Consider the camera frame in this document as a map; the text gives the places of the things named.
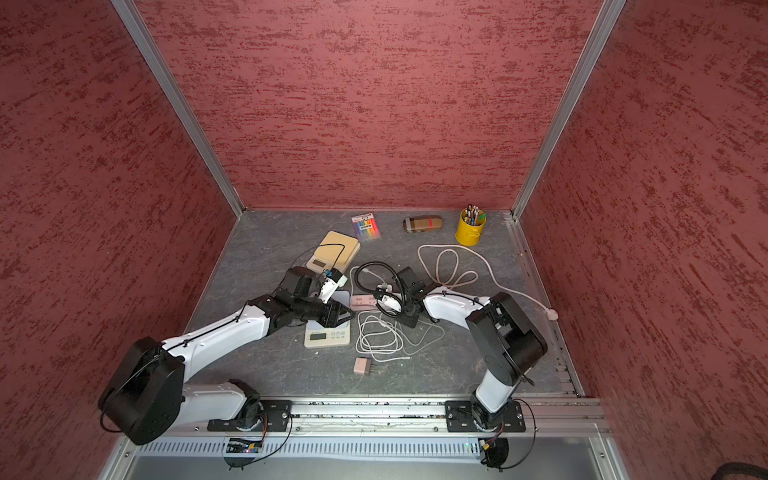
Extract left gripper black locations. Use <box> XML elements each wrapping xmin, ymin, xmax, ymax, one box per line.
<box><xmin>293</xmin><ymin>296</ymin><xmax>356</xmax><ymax>328</ymax></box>

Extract blue top kitchen scale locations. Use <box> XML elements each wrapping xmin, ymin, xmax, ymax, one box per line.
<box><xmin>304</xmin><ymin>310</ymin><xmax>353</xmax><ymax>349</ymax></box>

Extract white charger adapter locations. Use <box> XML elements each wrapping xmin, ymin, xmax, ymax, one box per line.
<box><xmin>377</xmin><ymin>293</ymin><xmax>401</xmax><ymax>312</ymax></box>

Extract pink power strip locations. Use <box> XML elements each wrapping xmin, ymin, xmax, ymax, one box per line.
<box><xmin>349</xmin><ymin>294</ymin><xmax>377</xmax><ymax>312</ymax></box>

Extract grey usb cable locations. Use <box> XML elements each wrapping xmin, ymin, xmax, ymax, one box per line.
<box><xmin>347</xmin><ymin>263</ymin><xmax>448</xmax><ymax>358</ymax></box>

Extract pink charger adapter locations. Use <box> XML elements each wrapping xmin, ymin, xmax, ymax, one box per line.
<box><xmin>353</xmin><ymin>357</ymin><xmax>372</xmax><ymax>376</ymax></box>

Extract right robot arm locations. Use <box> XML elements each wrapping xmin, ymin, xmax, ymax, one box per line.
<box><xmin>394</xmin><ymin>267</ymin><xmax>548</xmax><ymax>431</ymax></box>

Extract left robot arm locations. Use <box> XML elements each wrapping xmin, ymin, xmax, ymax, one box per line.
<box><xmin>98</xmin><ymin>266</ymin><xmax>352</xmax><ymax>445</ymax></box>

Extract beige kitchen scale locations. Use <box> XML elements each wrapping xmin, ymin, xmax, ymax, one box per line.
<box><xmin>306</xmin><ymin>231</ymin><xmax>361</xmax><ymax>274</ymax></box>

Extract brown pencil case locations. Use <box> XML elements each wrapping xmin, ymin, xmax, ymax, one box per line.
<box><xmin>403</xmin><ymin>215</ymin><xmax>444</xmax><ymax>233</ymax></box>

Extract colourful highlighter pack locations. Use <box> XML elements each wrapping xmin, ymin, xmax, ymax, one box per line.
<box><xmin>351</xmin><ymin>212</ymin><xmax>381</xmax><ymax>242</ymax></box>

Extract yellow pen cup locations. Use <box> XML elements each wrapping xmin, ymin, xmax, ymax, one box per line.
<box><xmin>455</xmin><ymin>205</ymin><xmax>487</xmax><ymax>246</ymax></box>

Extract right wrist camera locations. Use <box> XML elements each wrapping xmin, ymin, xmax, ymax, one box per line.
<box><xmin>373</xmin><ymin>285</ymin><xmax>403</xmax><ymax>317</ymax></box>

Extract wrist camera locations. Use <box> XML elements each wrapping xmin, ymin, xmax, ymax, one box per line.
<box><xmin>318</xmin><ymin>268</ymin><xmax>348</xmax><ymax>304</ymax></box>
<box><xmin>373</xmin><ymin>285</ymin><xmax>403</xmax><ymax>317</ymax></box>

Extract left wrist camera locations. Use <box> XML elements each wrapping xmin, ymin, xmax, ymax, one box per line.
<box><xmin>318</xmin><ymin>268</ymin><xmax>348</xmax><ymax>304</ymax></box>

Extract white coiled usb cable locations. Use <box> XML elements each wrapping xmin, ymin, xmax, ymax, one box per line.
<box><xmin>355</xmin><ymin>311</ymin><xmax>412</xmax><ymax>362</ymax></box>

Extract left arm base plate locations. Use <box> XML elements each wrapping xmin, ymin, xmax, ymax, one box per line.
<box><xmin>207</xmin><ymin>399</ymin><xmax>292</xmax><ymax>434</ymax></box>

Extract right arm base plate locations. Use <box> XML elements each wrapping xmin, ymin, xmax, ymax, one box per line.
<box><xmin>444</xmin><ymin>400</ymin><xmax>526</xmax><ymax>434</ymax></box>

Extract aluminium front rail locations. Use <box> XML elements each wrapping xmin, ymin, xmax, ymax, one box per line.
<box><xmin>150</xmin><ymin>391</ymin><xmax>612</xmax><ymax>440</ymax></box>

